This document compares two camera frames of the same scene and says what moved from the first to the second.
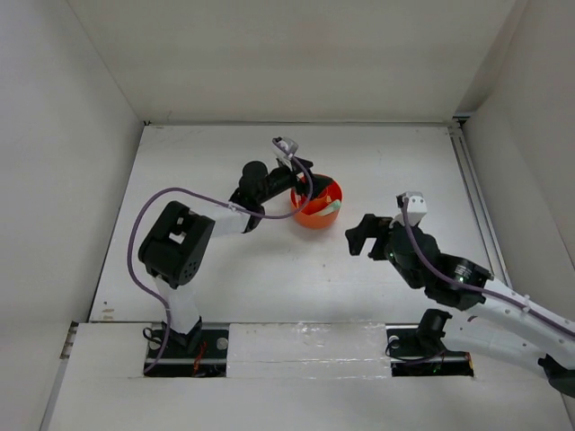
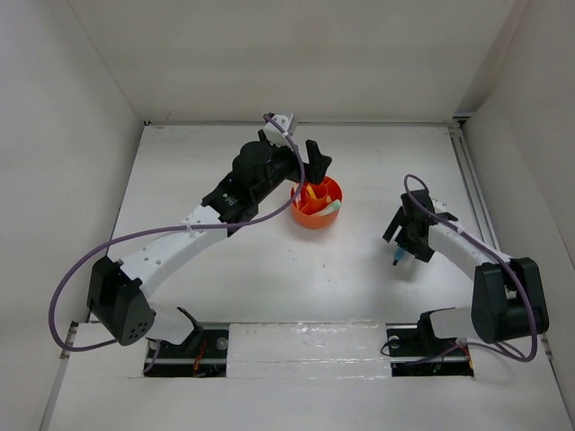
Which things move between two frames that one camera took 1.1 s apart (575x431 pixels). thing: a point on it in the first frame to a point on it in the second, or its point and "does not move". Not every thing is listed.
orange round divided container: [322, 211] does not move
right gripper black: [370, 225] to [420, 250]
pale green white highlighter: [337, 205] does not move
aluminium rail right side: [464, 157] does not move
